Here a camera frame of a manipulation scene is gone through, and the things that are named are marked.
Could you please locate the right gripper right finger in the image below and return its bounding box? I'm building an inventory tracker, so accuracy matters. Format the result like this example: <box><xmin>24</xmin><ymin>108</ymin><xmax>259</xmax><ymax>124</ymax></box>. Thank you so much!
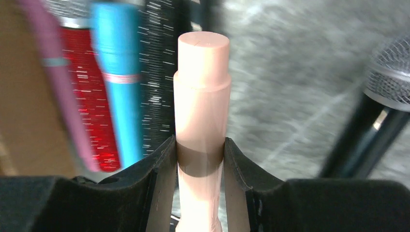
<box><xmin>223</xmin><ymin>138</ymin><xmax>283</xmax><ymax>232</ymax></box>

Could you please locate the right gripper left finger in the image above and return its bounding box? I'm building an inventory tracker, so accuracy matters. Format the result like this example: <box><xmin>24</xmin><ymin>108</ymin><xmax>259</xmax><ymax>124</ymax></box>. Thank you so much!
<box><xmin>97</xmin><ymin>135</ymin><xmax>176</xmax><ymax>232</ymax></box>

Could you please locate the beige plastic microphone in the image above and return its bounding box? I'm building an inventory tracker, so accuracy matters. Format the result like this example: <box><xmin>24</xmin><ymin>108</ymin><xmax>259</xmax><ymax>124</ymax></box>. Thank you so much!
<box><xmin>174</xmin><ymin>31</ymin><xmax>232</xmax><ymax>232</ymax></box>

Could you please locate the black glitter microphone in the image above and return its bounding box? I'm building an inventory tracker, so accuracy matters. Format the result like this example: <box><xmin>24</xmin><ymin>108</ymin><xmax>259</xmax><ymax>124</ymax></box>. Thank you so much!
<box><xmin>141</xmin><ymin>0</ymin><xmax>177</xmax><ymax>155</ymax></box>

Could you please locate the blue microphone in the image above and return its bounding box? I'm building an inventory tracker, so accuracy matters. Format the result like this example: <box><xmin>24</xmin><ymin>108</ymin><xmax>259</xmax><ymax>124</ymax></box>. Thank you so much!
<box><xmin>91</xmin><ymin>1</ymin><xmax>143</xmax><ymax>169</ymax></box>

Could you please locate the red glitter microphone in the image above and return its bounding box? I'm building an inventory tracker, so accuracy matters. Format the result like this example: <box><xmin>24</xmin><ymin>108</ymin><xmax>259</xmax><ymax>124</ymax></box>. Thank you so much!
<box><xmin>44</xmin><ymin>0</ymin><xmax>120</xmax><ymax>173</ymax></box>

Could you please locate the pink microphone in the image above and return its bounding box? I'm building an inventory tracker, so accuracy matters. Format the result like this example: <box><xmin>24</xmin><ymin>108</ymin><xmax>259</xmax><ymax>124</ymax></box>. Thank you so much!
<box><xmin>18</xmin><ymin>0</ymin><xmax>100</xmax><ymax>172</ymax></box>

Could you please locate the black silver-head microphone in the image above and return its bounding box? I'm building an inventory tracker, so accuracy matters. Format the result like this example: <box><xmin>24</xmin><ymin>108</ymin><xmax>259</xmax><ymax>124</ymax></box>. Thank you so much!
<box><xmin>318</xmin><ymin>33</ymin><xmax>410</xmax><ymax>178</ymax></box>

